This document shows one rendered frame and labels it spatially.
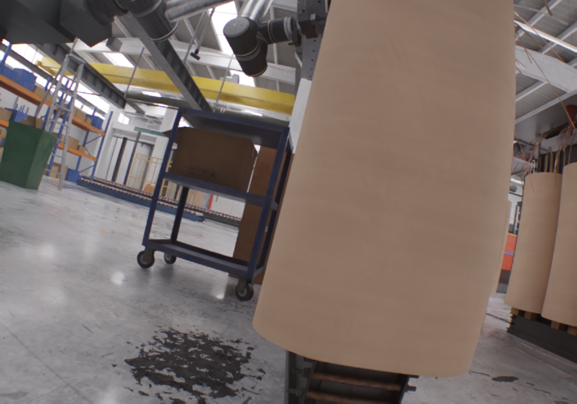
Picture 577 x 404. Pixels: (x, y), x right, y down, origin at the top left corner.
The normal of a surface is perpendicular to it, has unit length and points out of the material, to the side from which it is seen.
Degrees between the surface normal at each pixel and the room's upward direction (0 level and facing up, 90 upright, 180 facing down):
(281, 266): 90
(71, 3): 90
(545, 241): 90
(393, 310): 90
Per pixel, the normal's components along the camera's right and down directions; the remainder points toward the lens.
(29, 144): 0.24, 0.01
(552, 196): -0.60, -0.25
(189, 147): -0.05, -0.14
